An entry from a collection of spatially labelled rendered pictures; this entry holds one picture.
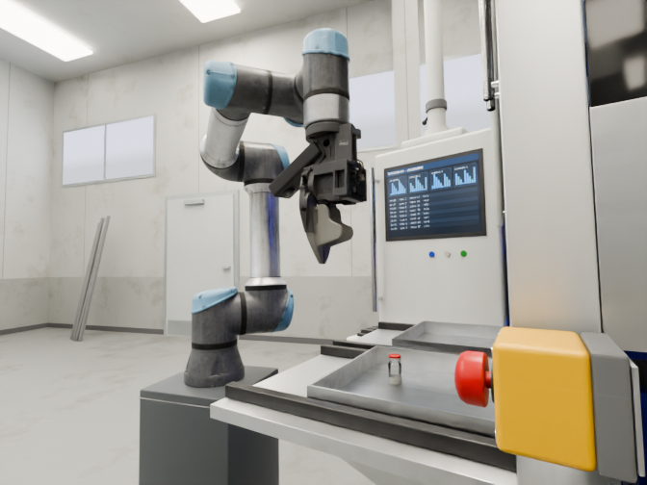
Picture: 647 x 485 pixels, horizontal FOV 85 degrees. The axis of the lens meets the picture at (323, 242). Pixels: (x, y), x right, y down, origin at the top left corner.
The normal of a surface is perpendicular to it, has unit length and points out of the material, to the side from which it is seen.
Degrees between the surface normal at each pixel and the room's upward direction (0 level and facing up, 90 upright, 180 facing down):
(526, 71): 90
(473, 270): 90
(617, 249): 90
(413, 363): 90
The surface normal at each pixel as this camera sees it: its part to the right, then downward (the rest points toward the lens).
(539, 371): -0.51, -0.04
